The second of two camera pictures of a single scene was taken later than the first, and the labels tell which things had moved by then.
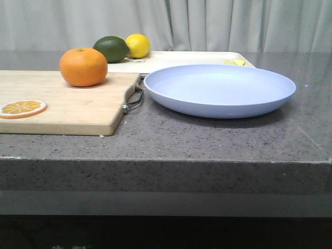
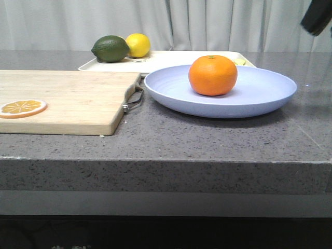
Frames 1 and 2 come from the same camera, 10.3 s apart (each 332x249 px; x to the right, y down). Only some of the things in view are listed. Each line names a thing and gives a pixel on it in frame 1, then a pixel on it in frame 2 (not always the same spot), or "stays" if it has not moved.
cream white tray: [154, 61] stays
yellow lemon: [139, 45] stays
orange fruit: [83, 67] -> [212, 75]
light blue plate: [218, 91] stays
